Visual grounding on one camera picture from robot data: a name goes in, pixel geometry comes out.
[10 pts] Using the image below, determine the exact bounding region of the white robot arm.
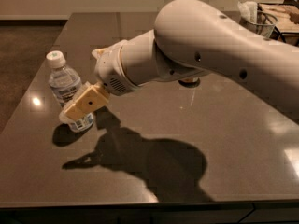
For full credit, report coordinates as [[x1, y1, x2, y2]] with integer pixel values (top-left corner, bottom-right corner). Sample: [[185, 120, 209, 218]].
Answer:
[[59, 0, 299, 123]]

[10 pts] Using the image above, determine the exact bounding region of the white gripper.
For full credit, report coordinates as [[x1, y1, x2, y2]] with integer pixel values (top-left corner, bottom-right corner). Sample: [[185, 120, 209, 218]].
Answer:
[[59, 40, 139, 124]]

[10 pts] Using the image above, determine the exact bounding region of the white crumpled napkin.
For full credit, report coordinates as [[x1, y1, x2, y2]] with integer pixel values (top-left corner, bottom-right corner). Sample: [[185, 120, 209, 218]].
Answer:
[[237, 1, 258, 23]]

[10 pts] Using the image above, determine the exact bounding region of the orange soda can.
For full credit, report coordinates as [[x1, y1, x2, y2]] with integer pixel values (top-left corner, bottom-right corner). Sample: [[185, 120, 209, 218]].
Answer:
[[179, 77, 200, 85]]

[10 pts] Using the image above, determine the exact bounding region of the metal mesh cup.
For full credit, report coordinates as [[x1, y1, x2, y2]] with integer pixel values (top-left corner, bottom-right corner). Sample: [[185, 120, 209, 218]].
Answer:
[[240, 11, 278, 38]]

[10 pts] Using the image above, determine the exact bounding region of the wooden tray with items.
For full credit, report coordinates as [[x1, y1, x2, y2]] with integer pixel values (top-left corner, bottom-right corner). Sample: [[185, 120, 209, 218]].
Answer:
[[259, 3, 299, 33]]

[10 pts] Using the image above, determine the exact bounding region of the clear plastic water bottle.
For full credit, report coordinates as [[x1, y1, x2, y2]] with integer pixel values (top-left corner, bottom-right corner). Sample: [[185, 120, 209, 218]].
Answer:
[[45, 49, 94, 133]]

